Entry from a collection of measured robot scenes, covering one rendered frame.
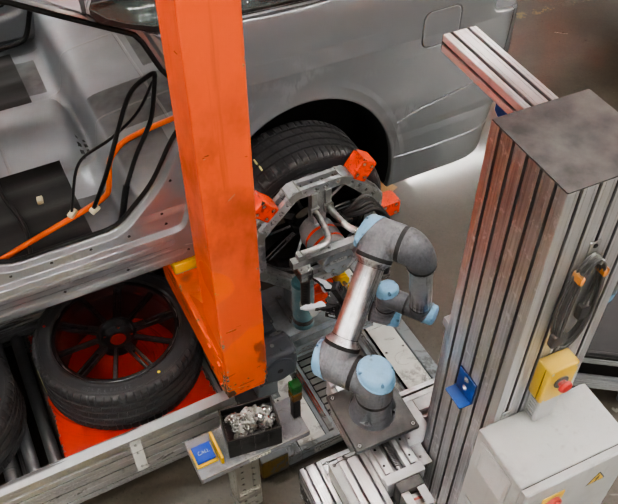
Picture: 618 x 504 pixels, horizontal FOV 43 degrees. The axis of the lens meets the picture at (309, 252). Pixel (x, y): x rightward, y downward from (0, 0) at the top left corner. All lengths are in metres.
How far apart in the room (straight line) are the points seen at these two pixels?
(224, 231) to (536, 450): 1.04
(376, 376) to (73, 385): 1.26
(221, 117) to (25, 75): 2.24
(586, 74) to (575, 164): 4.10
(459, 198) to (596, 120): 2.82
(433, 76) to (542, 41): 2.84
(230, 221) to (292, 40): 0.72
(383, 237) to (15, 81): 2.32
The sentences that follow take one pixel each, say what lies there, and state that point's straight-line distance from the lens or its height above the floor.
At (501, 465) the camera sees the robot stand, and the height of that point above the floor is 1.22.
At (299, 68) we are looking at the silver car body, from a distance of 2.77.
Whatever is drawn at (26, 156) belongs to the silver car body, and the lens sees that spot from 3.55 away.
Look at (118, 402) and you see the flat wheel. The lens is 3.07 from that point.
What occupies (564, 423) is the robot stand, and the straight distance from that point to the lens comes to 2.16.
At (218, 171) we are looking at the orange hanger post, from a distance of 2.14.
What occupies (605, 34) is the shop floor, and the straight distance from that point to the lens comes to 6.14.
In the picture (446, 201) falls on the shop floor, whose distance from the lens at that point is 4.45.
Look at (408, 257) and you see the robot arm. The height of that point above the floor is 1.30.
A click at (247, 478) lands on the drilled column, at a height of 0.25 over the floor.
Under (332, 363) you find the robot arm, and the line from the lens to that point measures 2.41.
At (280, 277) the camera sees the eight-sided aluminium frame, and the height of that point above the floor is 0.70.
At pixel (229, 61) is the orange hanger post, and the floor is 1.93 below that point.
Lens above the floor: 3.00
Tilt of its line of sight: 47 degrees down
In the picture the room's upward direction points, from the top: straight up
